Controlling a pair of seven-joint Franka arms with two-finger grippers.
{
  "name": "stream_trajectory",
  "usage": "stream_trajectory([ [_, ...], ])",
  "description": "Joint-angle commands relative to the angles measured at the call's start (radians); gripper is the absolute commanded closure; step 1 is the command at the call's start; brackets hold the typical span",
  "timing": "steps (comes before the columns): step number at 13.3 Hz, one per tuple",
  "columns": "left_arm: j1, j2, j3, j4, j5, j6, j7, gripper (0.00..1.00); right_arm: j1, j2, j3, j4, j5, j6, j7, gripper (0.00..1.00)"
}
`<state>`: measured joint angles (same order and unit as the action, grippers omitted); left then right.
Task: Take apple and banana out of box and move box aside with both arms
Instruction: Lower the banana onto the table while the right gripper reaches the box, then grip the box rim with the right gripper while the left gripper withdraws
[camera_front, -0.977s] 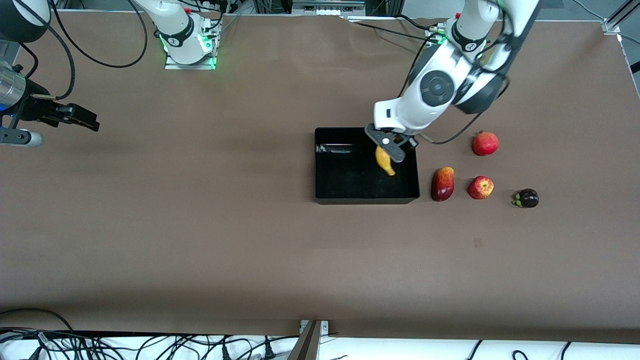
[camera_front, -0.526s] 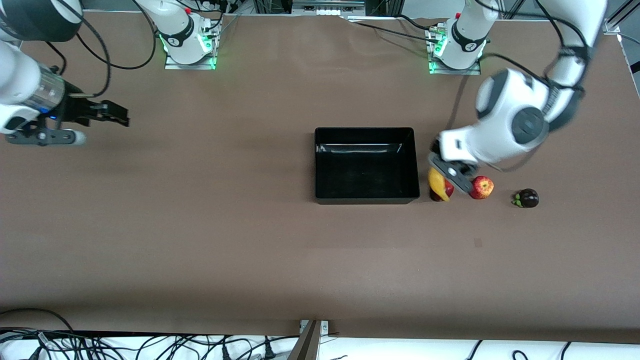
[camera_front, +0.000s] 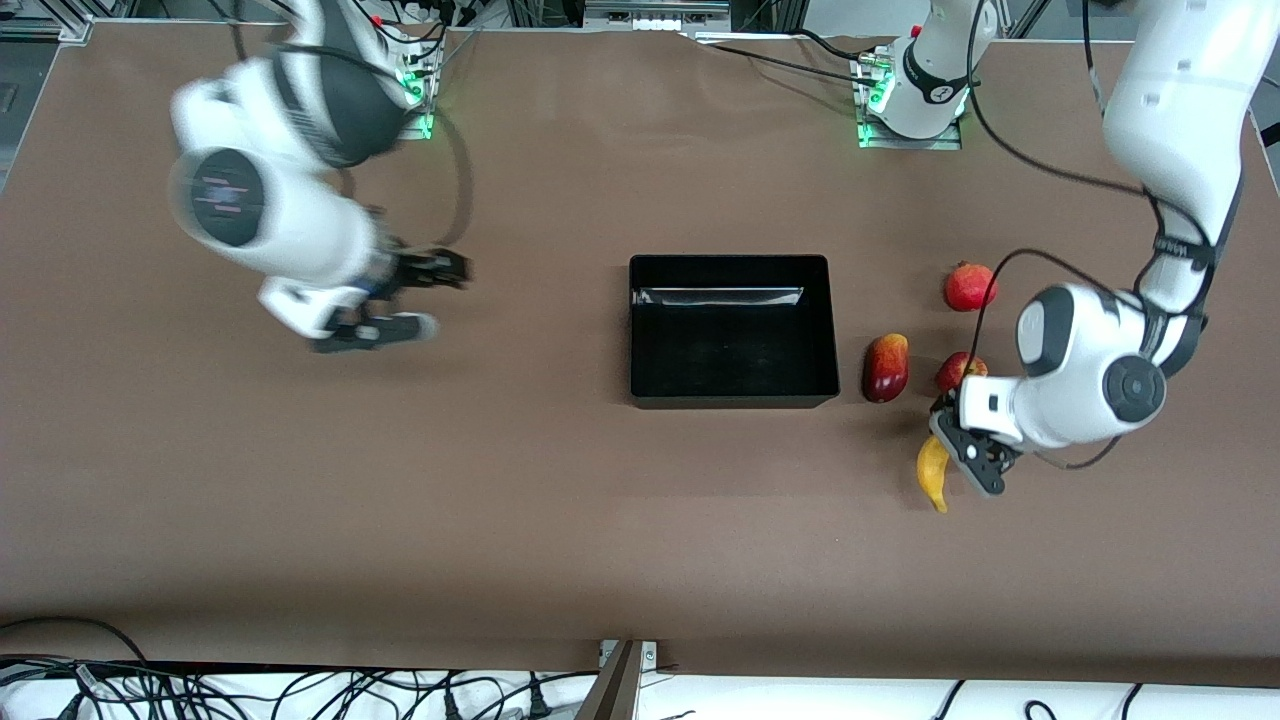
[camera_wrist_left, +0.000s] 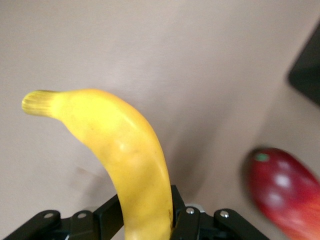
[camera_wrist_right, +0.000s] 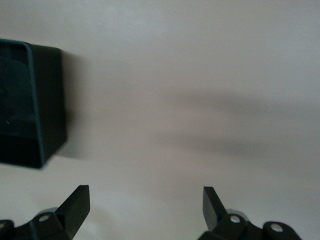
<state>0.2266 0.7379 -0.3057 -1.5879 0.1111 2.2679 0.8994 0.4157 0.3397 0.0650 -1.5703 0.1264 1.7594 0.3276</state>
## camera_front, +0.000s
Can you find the red yellow apple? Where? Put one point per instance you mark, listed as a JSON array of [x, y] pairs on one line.
[[955, 372]]

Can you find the yellow banana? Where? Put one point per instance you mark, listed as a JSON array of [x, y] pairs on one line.
[[932, 475]]

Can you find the black plastic box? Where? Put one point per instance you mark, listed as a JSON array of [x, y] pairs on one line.
[[735, 385]]

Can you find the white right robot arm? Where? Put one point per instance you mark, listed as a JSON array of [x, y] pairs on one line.
[[290, 220]]

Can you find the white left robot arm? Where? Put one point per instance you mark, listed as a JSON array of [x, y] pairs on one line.
[[1190, 110]]

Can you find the silver device box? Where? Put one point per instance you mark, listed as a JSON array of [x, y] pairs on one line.
[[655, 20]]

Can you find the red yellow mango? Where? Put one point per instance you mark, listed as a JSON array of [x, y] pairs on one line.
[[886, 368]]

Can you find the red pomegranate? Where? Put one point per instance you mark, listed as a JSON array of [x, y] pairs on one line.
[[969, 287]]

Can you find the brown table cover sheet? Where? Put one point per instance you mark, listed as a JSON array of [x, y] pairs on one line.
[[500, 500]]

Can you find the aluminium profile bar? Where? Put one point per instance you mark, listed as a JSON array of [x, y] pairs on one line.
[[618, 690]]

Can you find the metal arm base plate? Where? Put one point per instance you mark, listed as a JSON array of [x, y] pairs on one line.
[[420, 125], [910, 144]]

